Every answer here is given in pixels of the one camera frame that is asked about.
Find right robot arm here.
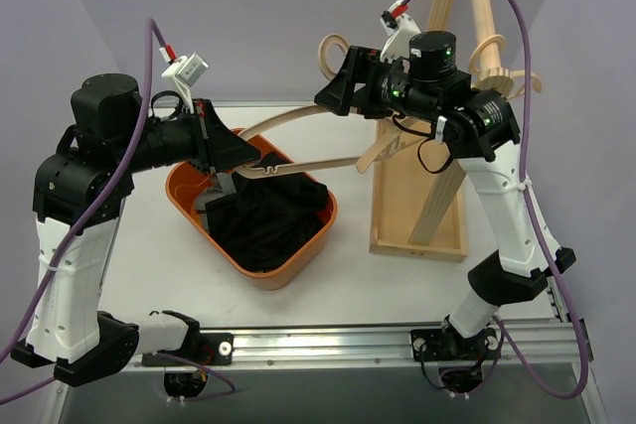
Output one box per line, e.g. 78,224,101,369
314,31,575,357

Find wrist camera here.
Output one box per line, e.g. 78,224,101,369
161,53,209,112
381,13,421,63

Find wooden hanger of black skirt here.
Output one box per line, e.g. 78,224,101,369
233,34,433,182

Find wooden clothes rack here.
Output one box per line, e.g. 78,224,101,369
370,0,498,262

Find black pleated skirt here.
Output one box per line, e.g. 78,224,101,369
206,174,329,273

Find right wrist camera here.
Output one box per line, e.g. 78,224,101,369
381,13,421,63

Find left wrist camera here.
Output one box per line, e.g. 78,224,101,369
161,53,209,112

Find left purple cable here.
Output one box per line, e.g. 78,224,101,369
0,18,175,405

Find aluminium rail table edge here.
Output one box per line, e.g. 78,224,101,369
54,101,592,375

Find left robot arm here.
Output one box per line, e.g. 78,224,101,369
7,73,260,387

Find grey pleated skirt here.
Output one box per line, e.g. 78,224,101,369
194,173,236,232

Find wooden hanger of grey skirt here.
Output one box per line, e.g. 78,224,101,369
468,34,526,99

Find orange plastic basket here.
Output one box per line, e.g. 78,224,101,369
164,127,339,291

